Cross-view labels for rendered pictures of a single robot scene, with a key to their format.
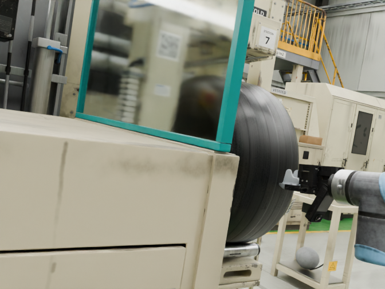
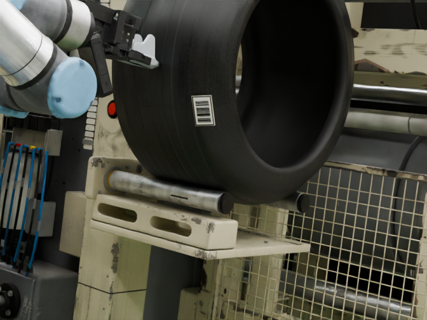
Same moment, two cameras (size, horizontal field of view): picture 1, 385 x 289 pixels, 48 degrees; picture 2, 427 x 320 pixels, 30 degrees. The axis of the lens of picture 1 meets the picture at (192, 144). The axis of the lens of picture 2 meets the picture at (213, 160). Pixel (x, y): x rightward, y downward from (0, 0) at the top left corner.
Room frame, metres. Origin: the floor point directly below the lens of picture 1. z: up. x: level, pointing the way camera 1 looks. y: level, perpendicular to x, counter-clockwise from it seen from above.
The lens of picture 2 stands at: (1.05, -1.82, 1.07)
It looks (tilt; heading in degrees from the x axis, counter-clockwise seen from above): 3 degrees down; 76
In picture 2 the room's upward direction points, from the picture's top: 7 degrees clockwise
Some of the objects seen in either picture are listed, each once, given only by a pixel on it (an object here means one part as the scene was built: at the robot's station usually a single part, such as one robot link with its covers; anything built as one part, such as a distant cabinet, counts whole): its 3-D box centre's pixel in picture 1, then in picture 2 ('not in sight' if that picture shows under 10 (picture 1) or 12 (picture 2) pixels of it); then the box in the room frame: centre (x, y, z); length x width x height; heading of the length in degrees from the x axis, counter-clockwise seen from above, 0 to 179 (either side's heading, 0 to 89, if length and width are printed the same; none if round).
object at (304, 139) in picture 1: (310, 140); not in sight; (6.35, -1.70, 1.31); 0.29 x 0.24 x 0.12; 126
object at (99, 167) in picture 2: not in sight; (152, 180); (1.40, 0.10, 0.90); 0.40 x 0.03 x 0.10; 35
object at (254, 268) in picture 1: (212, 270); (161, 220); (1.39, -0.13, 0.83); 0.36 x 0.09 x 0.06; 125
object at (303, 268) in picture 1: (314, 242); not in sight; (3.87, -1.23, 0.40); 0.60 x 0.35 x 0.80; 36
